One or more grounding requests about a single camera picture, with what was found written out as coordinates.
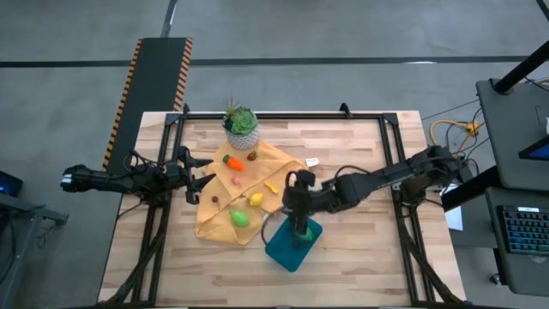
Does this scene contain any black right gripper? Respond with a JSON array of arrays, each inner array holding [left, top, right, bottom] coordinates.
[[281, 169, 321, 250]]

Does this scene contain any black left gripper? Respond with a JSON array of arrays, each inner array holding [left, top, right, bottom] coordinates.
[[165, 145, 217, 205]]

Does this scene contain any orange toy carrot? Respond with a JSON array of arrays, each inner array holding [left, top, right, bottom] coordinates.
[[221, 154, 246, 173]]

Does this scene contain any round green toy lime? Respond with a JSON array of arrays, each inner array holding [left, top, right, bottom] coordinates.
[[228, 209, 250, 229]]

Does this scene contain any teal plastic tupperware container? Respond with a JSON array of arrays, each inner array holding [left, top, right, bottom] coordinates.
[[264, 215, 323, 273]]

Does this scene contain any orange cloth napkin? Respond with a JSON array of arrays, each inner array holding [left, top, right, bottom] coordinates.
[[194, 140, 308, 246]]

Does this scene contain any potted green succulent plant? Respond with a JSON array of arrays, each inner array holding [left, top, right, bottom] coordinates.
[[221, 96, 261, 151]]

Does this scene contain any black hazard-striped floor ramp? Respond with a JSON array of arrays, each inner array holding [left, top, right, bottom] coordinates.
[[101, 37, 193, 175]]

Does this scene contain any white paper sheet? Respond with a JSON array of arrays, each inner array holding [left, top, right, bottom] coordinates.
[[444, 205, 465, 232]]

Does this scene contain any black desk support bar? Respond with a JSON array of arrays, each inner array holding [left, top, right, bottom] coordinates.
[[440, 165, 501, 212]]

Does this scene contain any grey metal stand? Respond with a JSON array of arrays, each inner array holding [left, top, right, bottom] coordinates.
[[0, 192, 69, 309]]

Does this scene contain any black device with blue light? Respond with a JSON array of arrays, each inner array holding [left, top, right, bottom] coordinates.
[[0, 170, 24, 197]]

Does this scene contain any backlit computer keyboard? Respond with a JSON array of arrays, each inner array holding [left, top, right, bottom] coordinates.
[[497, 204, 549, 255]]

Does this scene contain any small grey keyboard desk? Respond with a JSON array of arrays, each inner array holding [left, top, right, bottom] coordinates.
[[485, 186, 549, 298]]

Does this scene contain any large grey desk top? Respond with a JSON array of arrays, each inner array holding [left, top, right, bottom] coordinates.
[[474, 78, 549, 192]]

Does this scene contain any blue-screen tablet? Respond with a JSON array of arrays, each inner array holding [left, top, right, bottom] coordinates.
[[517, 136, 549, 162]]

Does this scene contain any black diagonal pole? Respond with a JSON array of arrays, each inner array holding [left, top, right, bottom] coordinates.
[[492, 40, 549, 94]]

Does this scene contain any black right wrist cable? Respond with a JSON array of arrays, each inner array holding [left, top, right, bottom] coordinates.
[[260, 208, 287, 247]]

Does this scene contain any black metal table frame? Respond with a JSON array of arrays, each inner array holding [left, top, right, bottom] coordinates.
[[102, 102, 468, 308]]

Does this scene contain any yellow floor cable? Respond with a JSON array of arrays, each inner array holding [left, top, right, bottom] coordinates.
[[429, 118, 481, 158]]

